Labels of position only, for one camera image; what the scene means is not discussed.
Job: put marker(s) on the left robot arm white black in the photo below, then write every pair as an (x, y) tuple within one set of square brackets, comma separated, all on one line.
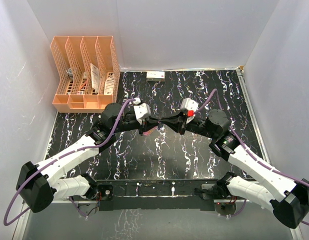
[(39, 184)]

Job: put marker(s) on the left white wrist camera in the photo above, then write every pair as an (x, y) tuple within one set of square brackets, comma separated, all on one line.
[(141, 110)]

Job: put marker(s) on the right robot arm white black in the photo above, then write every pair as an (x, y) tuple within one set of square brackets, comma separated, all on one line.
[(285, 196)]

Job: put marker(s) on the orange plastic file organizer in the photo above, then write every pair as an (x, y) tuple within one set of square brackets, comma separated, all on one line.
[(75, 93)]

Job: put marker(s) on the white paper packet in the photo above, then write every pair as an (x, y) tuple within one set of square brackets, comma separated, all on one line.
[(95, 77)]

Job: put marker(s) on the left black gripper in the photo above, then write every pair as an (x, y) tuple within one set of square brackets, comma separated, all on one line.
[(146, 125)]

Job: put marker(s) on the pink strap keyring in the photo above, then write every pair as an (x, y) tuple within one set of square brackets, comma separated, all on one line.
[(147, 133)]

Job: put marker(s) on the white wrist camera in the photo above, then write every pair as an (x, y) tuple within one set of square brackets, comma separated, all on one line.
[(191, 107), (141, 110)]

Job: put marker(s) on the white labelled packet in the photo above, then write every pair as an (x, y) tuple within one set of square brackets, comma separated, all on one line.
[(109, 85)]

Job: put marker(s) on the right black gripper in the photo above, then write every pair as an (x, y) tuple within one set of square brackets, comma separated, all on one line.
[(176, 121)]

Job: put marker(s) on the white small cardboard box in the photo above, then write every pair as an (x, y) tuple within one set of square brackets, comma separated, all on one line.
[(155, 76)]

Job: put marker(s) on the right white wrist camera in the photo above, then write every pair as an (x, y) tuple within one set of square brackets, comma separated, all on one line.
[(191, 107)]

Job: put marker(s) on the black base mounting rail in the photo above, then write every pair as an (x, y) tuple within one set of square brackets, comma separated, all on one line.
[(164, 194)]

